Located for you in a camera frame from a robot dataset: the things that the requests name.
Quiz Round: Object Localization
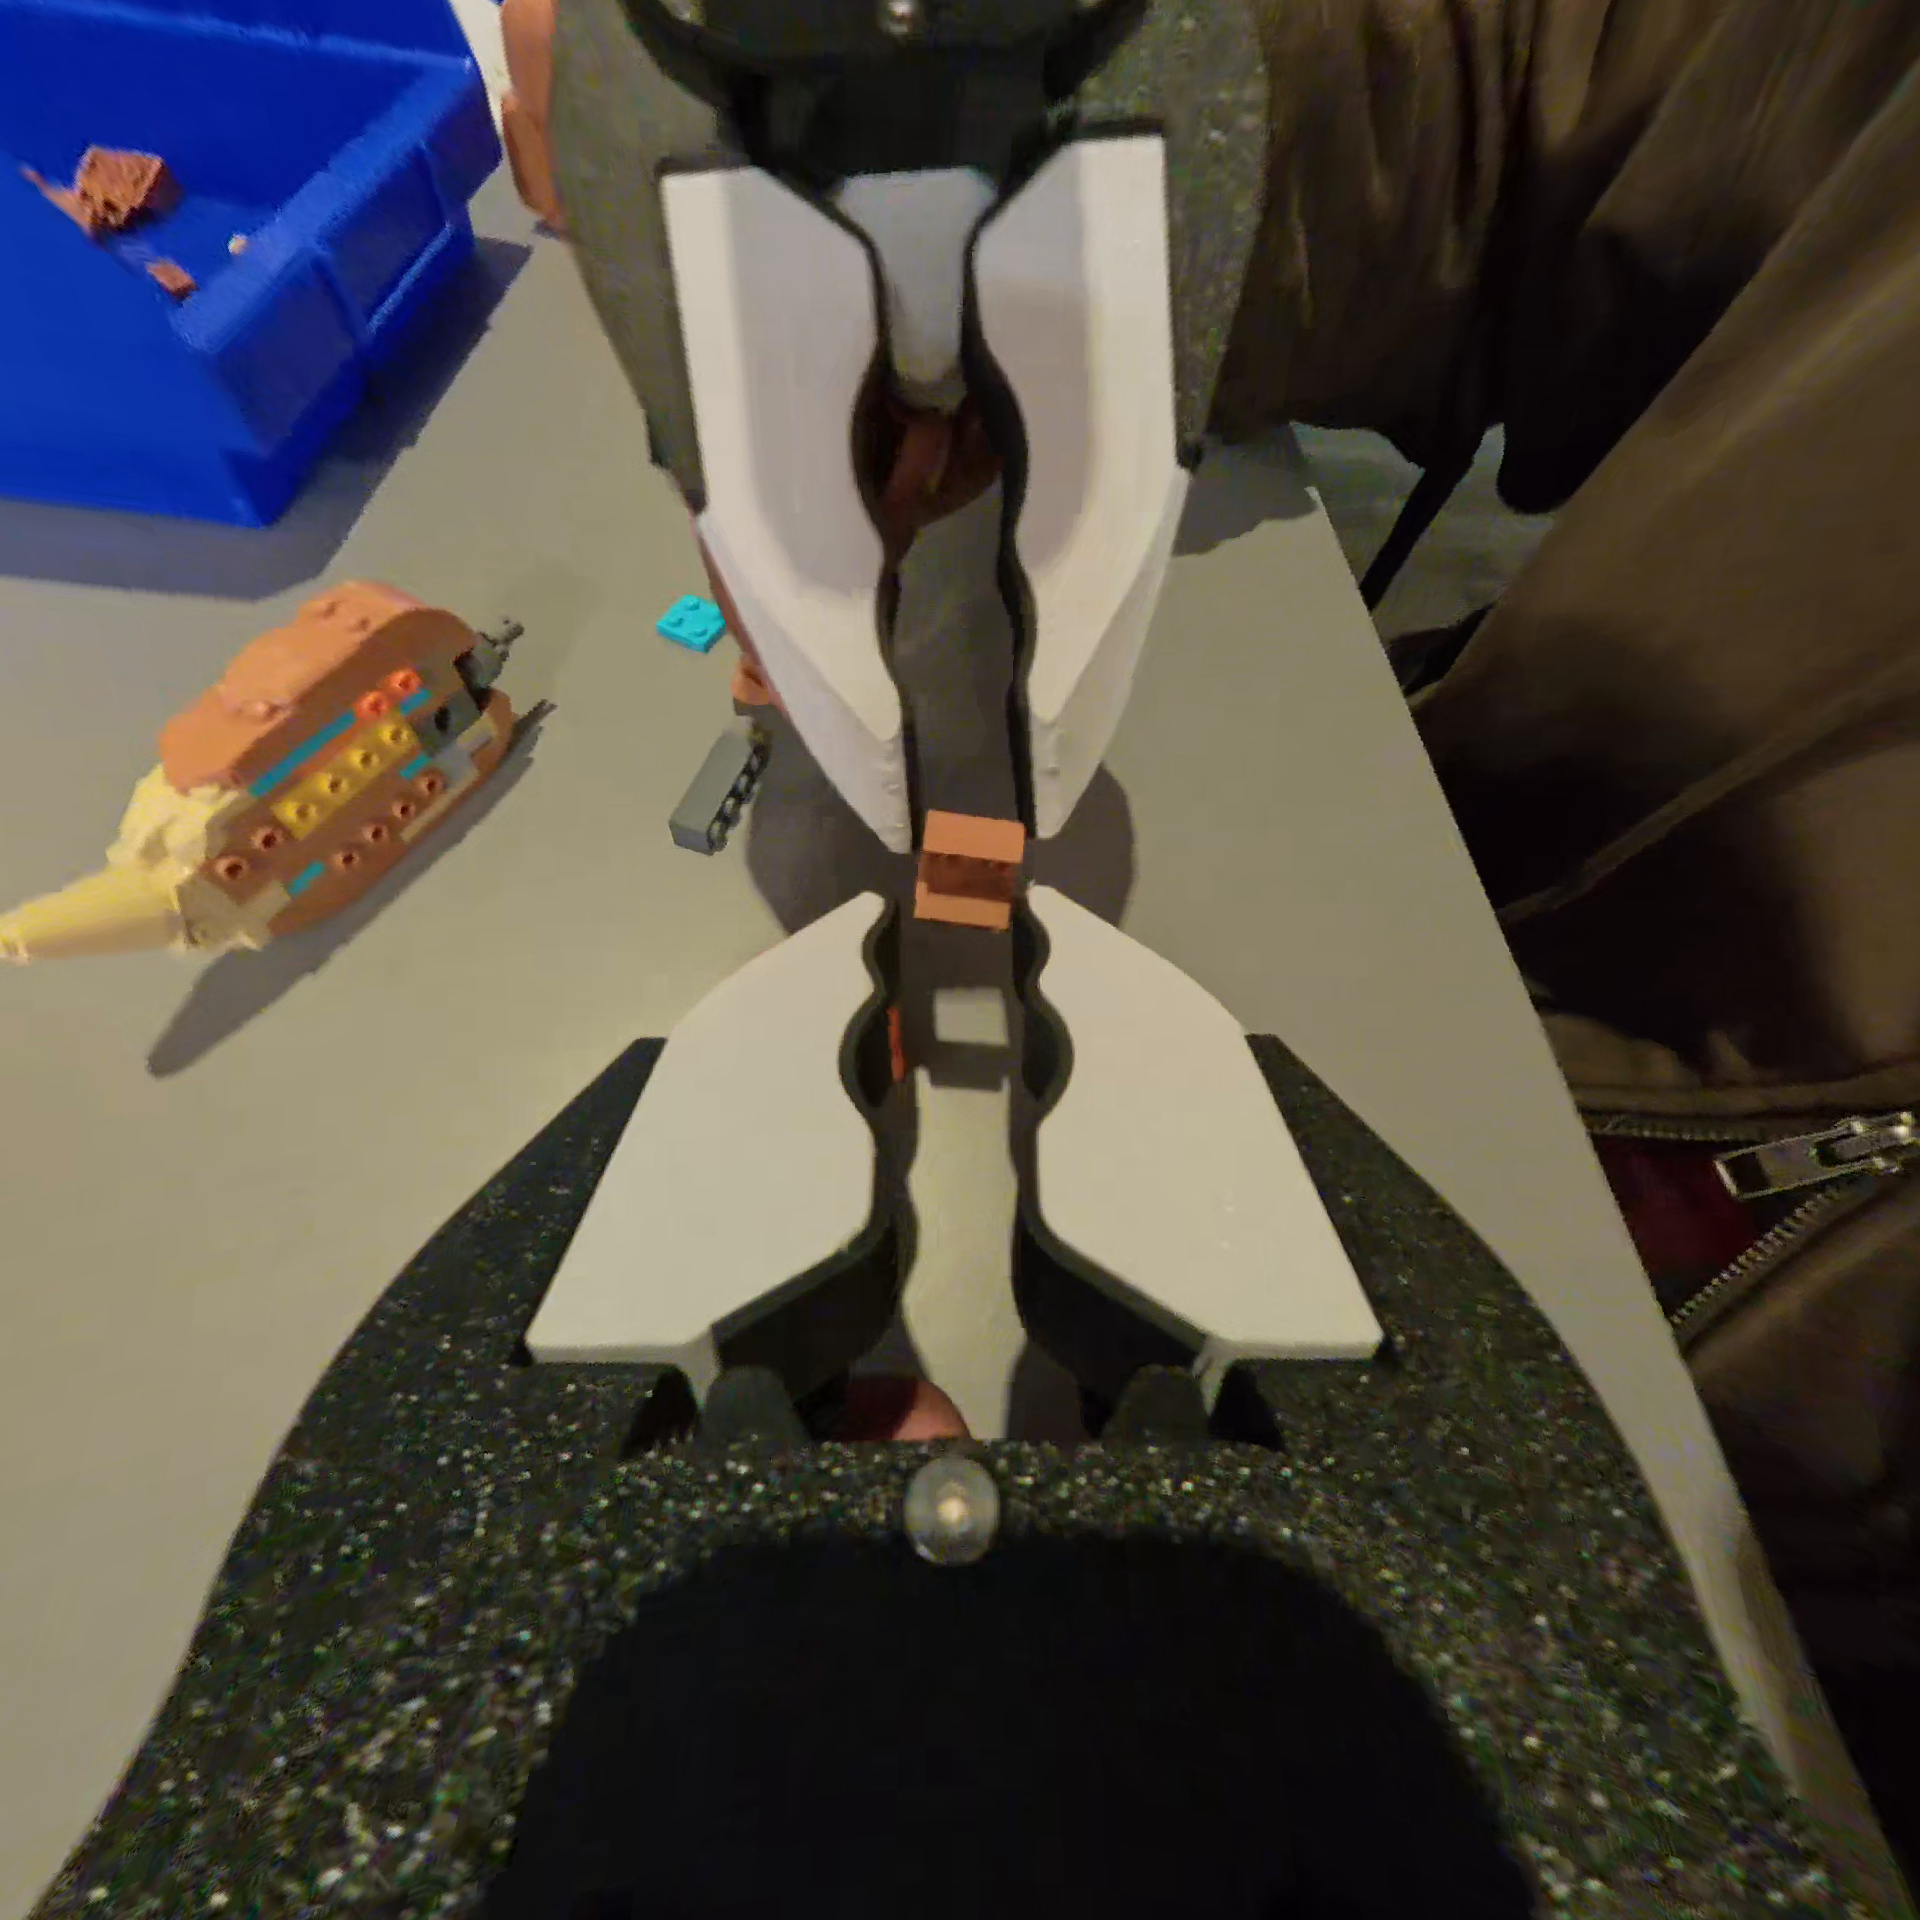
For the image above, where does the pile of brown bricks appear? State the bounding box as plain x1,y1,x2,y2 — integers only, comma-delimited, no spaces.
21,143,248,304

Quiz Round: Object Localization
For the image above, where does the person's right hand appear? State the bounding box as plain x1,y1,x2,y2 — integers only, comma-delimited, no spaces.
851,377,1005,528

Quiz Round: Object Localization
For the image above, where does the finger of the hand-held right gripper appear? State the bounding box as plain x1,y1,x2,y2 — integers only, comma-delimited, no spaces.
973,139,1189,845
661,166,921,862

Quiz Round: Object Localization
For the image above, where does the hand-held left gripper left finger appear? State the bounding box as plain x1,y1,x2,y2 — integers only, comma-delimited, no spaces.
526,890,901,1404

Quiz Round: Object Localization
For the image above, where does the grey long brick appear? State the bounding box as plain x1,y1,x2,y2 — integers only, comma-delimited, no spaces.
670,720,775,856

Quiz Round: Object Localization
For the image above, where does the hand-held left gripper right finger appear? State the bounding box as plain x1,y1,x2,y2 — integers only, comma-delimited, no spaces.
1019,884,1385,1389

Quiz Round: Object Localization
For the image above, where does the brown tan brick-built model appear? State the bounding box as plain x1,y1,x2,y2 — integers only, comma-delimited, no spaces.
0,583,529,968

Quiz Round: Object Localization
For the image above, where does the grey desk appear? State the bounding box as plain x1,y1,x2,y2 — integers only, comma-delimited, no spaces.
0,195,1877,1920

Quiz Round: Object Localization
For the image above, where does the blue plastic bin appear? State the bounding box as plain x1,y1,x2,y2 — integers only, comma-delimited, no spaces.
0,0,505,531

